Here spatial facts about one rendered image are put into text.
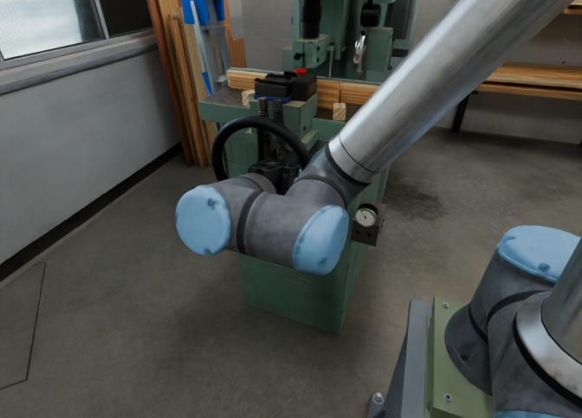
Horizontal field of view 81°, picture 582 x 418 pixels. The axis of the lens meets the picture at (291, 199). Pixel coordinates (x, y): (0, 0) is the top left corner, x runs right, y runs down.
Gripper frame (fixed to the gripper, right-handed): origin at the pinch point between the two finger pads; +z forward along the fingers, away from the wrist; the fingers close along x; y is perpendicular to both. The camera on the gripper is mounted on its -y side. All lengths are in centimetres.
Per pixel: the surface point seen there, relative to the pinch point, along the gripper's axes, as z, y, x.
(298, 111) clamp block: 9.0, 17.0, 4.7
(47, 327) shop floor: 11, -83, 103
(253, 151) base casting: 24.2, 2.9, 23.2
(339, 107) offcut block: 19.6, 19.1, -2.6
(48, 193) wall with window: 44, -41, 146
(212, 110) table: 20.3, 13.5, 36.3
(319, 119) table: 19.7, 15.3, 2.3
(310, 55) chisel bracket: 25.8, 32.0, 9.4
